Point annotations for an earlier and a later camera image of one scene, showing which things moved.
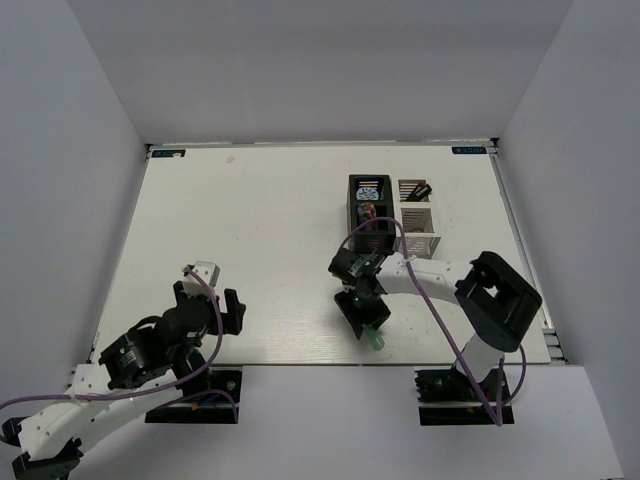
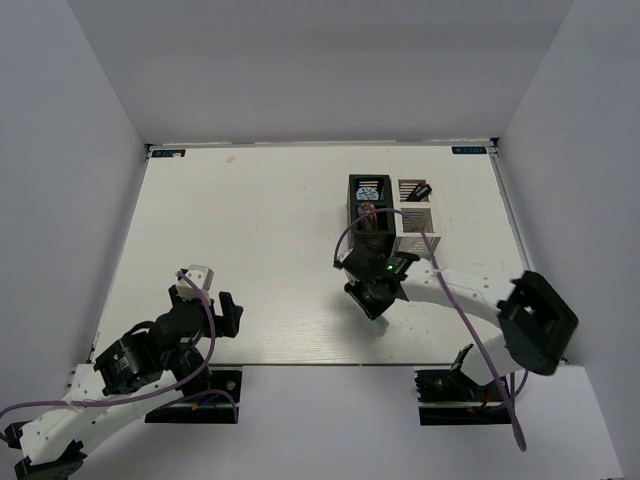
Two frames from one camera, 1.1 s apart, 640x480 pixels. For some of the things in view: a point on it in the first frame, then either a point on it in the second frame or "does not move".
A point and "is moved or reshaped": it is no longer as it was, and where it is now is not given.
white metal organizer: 417,218 does not move
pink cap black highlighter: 414,193 does not move
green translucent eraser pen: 374,337 is moved or reshaped
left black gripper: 232,320 does not move
